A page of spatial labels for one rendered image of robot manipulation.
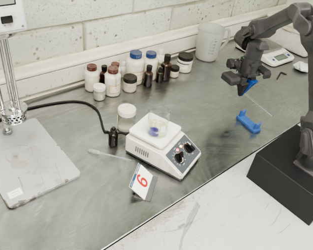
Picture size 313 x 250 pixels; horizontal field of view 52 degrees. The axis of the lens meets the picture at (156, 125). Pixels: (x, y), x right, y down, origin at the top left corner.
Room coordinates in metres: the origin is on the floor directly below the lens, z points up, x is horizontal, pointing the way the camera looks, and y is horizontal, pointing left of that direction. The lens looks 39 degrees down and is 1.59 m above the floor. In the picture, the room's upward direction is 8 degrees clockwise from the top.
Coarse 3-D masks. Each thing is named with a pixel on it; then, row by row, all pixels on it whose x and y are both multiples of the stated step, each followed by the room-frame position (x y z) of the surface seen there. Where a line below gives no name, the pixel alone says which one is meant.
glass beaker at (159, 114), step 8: (160, 104) 0.75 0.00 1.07; (152, 112) 0.74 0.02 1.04; (160, 112) 0.75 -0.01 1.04; (168, 112) 0.73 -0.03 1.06; (152, 120) 0.69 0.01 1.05; (160, 120) 0.69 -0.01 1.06; (168, 120) 0.71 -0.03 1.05; (152, 128) 0.69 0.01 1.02; (160, 128) 0.69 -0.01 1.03; (152, 136) 0.69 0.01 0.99; (160, 136) 0.69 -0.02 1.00
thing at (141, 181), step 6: (144, 168) 0.63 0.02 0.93; (138, 174) 0.59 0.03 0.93; (144, 174) 0.61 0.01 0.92; (150, 174) 0.62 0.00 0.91; (138, 180) 0.58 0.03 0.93; (144, 180) 0.59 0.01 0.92; (132, 186) 0.55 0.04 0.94; (138, 186) 0.56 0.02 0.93; (144, 186) 0.57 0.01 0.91; (138, 192) 0.54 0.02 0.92; (144, 192) 0.55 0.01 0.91
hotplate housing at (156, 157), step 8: (128, 136) 0.70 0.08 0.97; (176, 136) 0.73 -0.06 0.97; (128, 144) 0.70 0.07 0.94; (136, 144) 0.69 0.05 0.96; (144, 144) 0.68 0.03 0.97; (168, 144) 0.69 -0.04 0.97; (128, 152) 0.70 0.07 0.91; (136, 152) 0.68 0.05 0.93; (144, 152) 0.67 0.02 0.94; (152, 152) 0.66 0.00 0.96; (160, 152) 0.65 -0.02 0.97; (200, 152) 0.73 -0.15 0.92; (144, 160) 0.67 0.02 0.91; (152, 160) 0.66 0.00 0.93; (160, 160) 0.65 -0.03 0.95; (168, 160) 0.64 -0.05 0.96; (160, 168) 0.65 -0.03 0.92; (168, 168) 0.63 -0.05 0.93; (176, 168) 0.63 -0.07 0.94; (176, 176) 0.62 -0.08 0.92
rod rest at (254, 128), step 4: (240, 112) 0.97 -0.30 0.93; (244, 112) 0.98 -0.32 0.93; (236, 116) 0.97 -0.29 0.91; (240, 116) 0.97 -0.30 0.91; (244, 116) 0.98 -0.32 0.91; (240, 120) 0.96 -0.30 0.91; (244, 120) 0.95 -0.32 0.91; (248, 120) 0.96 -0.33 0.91; (244, 124) 0.94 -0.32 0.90; (248, 124) 0.93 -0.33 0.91; (252, 124) 0.94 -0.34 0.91; (256, 124) 0.90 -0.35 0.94; (260, 124) 0.91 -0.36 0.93; (248, 128) 0.92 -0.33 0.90; (252, 128) 0.91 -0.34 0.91; (256, 128) 0.91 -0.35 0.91; (260, 128) 0.92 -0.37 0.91
